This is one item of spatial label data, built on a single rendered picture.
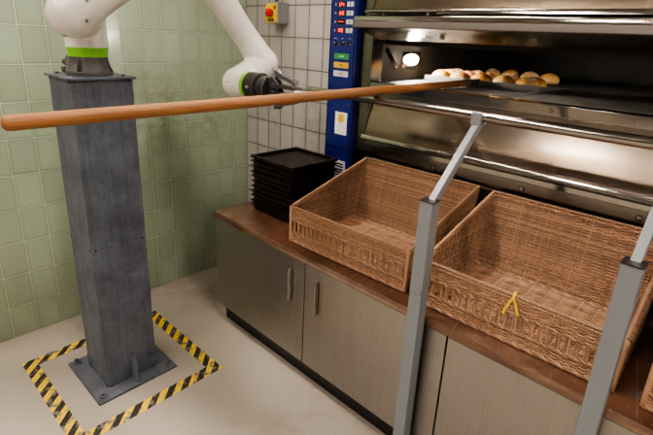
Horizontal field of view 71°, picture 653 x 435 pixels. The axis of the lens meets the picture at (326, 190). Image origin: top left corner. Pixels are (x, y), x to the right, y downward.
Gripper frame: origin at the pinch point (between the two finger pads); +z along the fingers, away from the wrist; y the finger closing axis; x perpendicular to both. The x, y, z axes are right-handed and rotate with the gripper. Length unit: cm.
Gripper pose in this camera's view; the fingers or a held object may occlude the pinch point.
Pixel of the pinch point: (304, 94)
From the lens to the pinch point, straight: 144.6
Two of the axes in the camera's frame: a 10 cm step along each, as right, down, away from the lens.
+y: -0.5, 9.5, 3.1
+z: 7.1, 2.5, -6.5
